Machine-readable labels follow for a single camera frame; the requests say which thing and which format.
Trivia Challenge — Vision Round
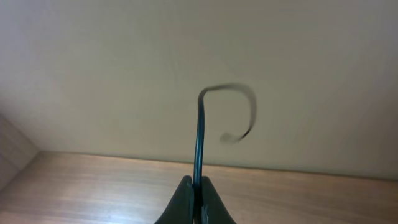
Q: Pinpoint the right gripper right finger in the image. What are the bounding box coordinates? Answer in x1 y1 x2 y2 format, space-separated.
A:
201 176 236 224

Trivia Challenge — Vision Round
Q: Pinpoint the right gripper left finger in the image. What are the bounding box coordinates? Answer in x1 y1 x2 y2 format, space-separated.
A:
155 175 193 224

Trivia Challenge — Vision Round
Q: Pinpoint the thin black USB cable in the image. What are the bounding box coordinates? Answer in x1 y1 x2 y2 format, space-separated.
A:
192 82 257 200

